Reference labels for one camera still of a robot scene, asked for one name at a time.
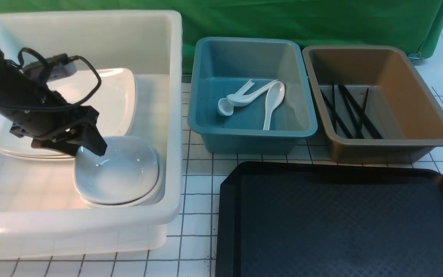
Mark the blue plastic bin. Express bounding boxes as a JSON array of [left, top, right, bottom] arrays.
[[187, 37, 318, 155]]

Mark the white spoon small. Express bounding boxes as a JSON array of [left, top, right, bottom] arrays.
[[217, 79, 255, 117]]

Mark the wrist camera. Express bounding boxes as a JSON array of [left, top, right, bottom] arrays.
[[22, 53, 77, 84]]

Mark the black chopstick in bin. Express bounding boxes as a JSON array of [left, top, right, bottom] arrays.
[[338, 84, 383, 140], [356, 88, 369, 139], [321, 90, 354, 139], [331, 81, 337, 133]]

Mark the white spoon long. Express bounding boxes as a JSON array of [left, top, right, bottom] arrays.
[[262, 81, 285, 131]]

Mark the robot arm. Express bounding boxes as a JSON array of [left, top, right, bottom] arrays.
[[0, 47, 107, 156]]

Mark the white bowl in tub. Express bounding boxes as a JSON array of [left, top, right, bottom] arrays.
[[91, 154, 165, 208]]

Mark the white spoon middle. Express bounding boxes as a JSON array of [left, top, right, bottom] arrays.
[[226, 79, 278, 107]]

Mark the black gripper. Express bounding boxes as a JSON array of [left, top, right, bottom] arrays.
[[0, 58, 107, 157]]

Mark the large white square plate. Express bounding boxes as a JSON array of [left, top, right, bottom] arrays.
[[0, 68, 137, 159]]

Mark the binder clip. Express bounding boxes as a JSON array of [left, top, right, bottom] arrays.
[[408, 52, 425, 64]]

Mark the brown plastic bin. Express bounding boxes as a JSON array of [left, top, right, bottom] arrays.
[[302, 45, 443, 164]]

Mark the large white plastic tub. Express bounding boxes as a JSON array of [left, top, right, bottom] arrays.
[[0, 10, 182, 260]]

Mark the green backdrop cloth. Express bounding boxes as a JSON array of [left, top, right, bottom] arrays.
[[0, 0, 443, 74]]

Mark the black serving tray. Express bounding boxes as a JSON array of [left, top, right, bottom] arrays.
[[215, 162, 443, 277]]

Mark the white bowl tray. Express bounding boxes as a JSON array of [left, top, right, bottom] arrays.
[[87, 154, 163, 207], [73, 136, 160, 205]]

